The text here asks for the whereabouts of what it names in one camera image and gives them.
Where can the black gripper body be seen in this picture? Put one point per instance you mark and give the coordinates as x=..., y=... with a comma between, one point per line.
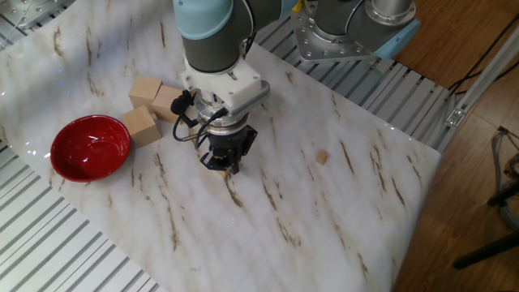
x=231, y=142

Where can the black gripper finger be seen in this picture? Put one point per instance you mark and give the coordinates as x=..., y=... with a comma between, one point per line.
x=211, y=163
x=236, y=164

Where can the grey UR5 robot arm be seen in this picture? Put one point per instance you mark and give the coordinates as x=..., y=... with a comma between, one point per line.
x=211, y=40

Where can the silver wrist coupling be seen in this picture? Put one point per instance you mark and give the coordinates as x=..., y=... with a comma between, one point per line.
x=221, y=119

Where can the large wooden cube block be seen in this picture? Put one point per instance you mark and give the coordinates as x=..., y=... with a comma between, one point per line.
x=144, y=92
x=164, y=103
x=140, y=125

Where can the glossy marble pattern mat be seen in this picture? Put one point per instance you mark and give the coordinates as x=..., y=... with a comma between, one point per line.
x=284, y=223

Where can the red glossy bowl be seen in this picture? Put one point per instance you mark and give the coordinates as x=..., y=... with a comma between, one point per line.
x=89, y=150

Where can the yellow plastic piece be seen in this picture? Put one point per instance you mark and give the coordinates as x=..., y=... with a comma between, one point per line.
x=297, y=5

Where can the black stand legs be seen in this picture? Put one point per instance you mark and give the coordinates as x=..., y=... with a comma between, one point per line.
x=486, y=251

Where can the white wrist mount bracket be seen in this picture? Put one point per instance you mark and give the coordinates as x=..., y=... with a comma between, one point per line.
x=227, y=85

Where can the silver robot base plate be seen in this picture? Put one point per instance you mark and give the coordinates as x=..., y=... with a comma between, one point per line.
x=324, y=44

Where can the silver perforated mount plate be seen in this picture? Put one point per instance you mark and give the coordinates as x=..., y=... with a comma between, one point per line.
x=24, y=12

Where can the aluminium frame post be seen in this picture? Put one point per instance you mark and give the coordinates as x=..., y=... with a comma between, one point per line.
x=478, y=81

